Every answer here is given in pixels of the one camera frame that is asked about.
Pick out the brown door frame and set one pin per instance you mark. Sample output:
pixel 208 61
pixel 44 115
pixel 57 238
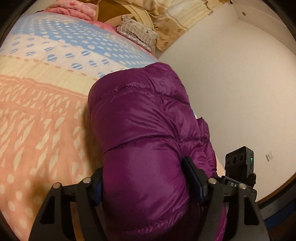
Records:
pixel 276 194

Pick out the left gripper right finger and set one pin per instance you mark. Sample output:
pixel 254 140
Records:
pixel 220 202

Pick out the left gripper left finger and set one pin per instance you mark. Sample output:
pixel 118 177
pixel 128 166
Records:
pixel 54 219

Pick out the purple down jacket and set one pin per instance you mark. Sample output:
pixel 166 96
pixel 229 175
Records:
pixel 143 121

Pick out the pink folded quilt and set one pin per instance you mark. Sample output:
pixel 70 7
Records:
pixel 76 9

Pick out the beige wooden headboard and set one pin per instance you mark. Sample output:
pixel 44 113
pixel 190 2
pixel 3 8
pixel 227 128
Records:
pixel 111 13

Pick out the beige patterned curtain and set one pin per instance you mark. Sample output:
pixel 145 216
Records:
pixel 171 19

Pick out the colourful polka dot bedspread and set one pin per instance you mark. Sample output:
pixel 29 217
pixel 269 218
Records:
pixel 49 62

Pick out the striped grey pillow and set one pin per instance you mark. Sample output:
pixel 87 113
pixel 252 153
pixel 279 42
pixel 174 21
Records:
pixel 137 33

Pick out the white wall socket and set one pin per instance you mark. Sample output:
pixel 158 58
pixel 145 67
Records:
pixel 269 156

